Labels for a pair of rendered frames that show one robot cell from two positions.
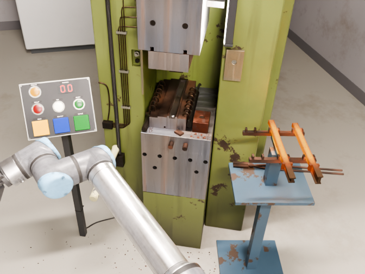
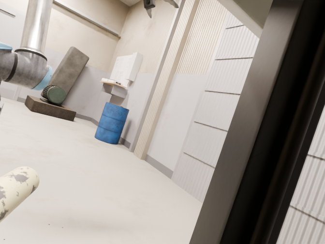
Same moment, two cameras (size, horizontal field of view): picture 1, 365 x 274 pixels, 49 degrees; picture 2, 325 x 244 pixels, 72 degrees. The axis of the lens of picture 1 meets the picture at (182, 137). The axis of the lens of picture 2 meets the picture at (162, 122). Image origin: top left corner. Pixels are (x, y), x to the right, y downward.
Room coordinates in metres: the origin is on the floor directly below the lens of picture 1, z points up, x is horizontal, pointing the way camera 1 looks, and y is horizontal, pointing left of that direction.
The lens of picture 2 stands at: (1.89, 0.53, 0.78)
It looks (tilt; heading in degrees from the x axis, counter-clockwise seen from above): 1 degrees down; 162
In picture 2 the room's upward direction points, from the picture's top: 19 degrees clockwise
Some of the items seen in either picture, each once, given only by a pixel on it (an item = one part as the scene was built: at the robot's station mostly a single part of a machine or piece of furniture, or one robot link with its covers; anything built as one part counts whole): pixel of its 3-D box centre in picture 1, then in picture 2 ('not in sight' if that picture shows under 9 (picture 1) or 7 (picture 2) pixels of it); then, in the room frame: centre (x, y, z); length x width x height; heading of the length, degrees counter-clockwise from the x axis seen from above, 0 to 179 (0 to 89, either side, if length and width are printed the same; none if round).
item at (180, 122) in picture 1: (174, 101); not in sight; (1.97, 0.06, 0.96); 0.42 x 0.20 x 0.09; 173
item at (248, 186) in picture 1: (269, 182); not in sight; (1.55, -0.47, 0.75); 0.40 x 0.30 x 0.02; 93
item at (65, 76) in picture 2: not in sight; (61, 78); (-4.33, -0.42, 0.93); 1.13 x 1.11 x 1.86; 106
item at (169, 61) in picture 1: (175, 43); not in sight; (1.97, 0.06, 1.32); 0.42 x 0.20 x 0.10; 173
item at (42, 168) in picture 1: (54, 175); not in sight; (0.89, 0.38, 1.37); 0.12 x 0.12 x 0.09; 36
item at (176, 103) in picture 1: (178, 97); not in sight; (1.97, 0.03, 0.99); 0.42 x 0.05 x 0.01; 173
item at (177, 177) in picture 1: (182, 138); not in sight; (1.98, 0.00, 0.69); 0.56 x 0.38 x 0.45; 173
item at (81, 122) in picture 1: (81, 122); not in sight; (1.66, 0.52, 1.01); 0.07 x 0.05 x 0.07; 108
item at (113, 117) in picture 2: not in sight; (111, 122); (-2.74, 0.98, 0.38); 0.52 x 0.51 x 0.76; 16
